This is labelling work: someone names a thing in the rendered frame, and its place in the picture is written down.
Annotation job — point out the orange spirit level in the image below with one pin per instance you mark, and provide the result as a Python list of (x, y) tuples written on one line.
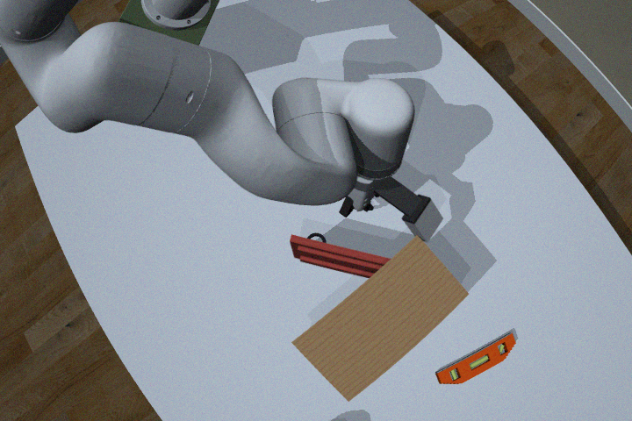
[(464, 368)]

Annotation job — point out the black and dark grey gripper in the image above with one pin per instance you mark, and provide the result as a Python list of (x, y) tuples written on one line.
[(360, 197)]

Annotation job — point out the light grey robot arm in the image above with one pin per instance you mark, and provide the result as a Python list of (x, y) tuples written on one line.
[(132, 75)]

